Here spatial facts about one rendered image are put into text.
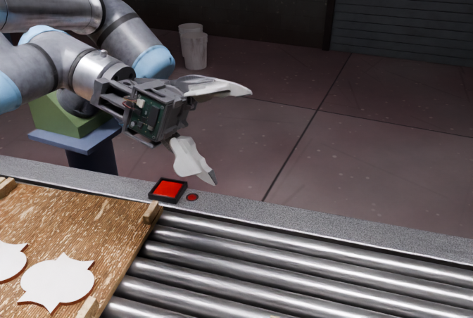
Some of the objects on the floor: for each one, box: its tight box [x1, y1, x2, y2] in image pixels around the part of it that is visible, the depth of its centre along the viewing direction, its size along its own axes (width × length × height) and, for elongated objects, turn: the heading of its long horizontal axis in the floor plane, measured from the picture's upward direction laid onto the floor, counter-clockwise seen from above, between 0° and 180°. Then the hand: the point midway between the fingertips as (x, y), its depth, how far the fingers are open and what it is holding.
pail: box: [178, 23, 203, 57], centre depth 483 cm, size 30×30×37 cm
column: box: [27, 117, 122, 176], centre depth 163 cm, size 38×38×87 cm
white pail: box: [181, 32, 208, 70], centre depth 447 cm, size 30×30×37 cm
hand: (236, 141), depth 55 cm, fingers open, 14 cm apart
